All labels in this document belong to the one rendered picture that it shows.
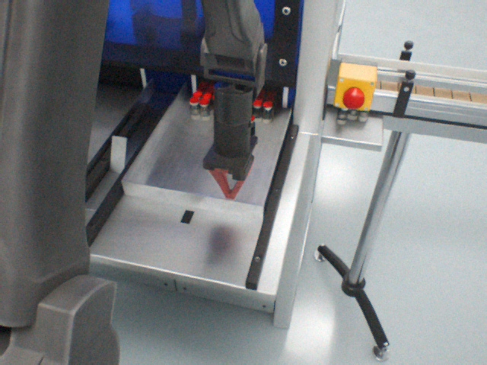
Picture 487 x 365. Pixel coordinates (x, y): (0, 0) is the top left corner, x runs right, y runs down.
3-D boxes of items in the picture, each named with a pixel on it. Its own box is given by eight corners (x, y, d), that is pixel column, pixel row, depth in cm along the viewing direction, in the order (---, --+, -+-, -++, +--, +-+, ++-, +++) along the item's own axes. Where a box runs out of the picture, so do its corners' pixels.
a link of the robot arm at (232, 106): (208, 84, 60) (248, 90, 59) (222, 68, 65) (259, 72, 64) (208, 128, 64) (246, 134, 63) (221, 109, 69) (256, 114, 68)
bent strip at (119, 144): (119, 158, 87) (112, 134, 82) (132, 160, 86) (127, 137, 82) (85, 208, 77) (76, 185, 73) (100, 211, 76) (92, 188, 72)
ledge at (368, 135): (326, 106, 103) (328, 99, 101) (382, 114, 100) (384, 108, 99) (319, 142, 93) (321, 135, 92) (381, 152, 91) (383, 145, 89)
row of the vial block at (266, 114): (195, 108, 99) (194, 90, 95) (272, 119, 95) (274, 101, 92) (192, 113, 97) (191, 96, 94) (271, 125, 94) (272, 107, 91)
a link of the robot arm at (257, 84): (200, 38, 57) (262, 48, 56) (223, 17, 67) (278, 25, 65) (198, 118, 65) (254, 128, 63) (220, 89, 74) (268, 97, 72)
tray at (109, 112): (60, 77, 109) (55, 65, 106) (155, 90, 104) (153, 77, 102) (-31, 165, 85) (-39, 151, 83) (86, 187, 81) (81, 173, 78)
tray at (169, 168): (186, 95, 103) (185, 82, 100) (294, 109, 98) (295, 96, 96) (125, 194, 79) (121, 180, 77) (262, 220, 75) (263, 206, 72)
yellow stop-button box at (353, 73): (335, 88, 90) (341, 57, 85) (370, 93, 89) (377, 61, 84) (332, 108, 85) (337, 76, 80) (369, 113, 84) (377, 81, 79)
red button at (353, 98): (342, 99, 85) (345, 81, 82) (362, 102, 84) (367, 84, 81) (340, 110, 82) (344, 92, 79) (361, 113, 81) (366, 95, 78)
